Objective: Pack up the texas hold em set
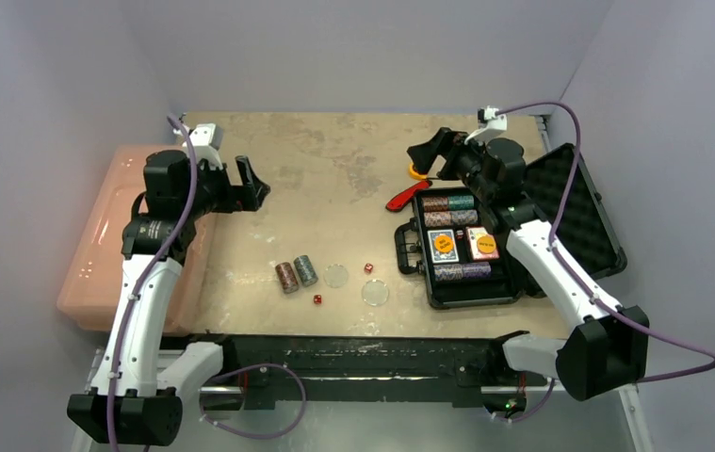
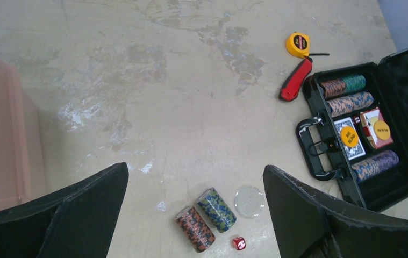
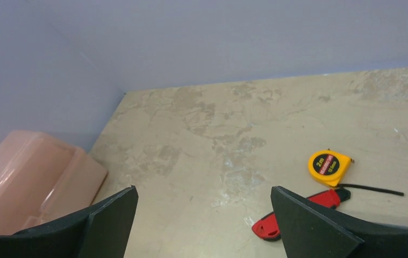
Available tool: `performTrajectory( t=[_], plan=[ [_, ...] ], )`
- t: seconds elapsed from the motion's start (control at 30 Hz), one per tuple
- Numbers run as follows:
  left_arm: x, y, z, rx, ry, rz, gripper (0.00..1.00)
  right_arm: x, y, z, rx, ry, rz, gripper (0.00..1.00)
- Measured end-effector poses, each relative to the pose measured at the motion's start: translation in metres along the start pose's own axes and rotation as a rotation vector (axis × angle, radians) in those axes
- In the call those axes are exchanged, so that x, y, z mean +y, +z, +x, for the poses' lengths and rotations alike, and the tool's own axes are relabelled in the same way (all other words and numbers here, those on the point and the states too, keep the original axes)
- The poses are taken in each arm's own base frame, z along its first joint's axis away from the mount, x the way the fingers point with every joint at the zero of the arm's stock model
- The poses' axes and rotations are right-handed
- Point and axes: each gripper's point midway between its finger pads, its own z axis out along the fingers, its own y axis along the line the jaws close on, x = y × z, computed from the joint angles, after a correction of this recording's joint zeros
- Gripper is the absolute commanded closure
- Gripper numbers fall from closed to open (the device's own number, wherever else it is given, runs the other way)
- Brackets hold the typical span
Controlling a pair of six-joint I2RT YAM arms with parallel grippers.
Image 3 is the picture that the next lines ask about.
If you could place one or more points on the yellow tape measure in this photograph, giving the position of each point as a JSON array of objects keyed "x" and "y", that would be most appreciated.
[{"x": 329, "y": 168}]

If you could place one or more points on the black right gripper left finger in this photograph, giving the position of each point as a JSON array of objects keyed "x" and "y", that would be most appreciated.
[{"x": 101, "y": 230}]

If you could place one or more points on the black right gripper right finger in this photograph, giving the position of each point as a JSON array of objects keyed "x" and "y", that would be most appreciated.
[{"x": 311, "y": 230}]

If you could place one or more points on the red black utility knife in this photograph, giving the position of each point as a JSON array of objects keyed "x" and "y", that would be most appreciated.
[{"x": 267, "y": 228}]

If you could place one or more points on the pink translucent plastic storage box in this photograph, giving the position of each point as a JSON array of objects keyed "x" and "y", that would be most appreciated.
[{"x": 42, "y": 179}]

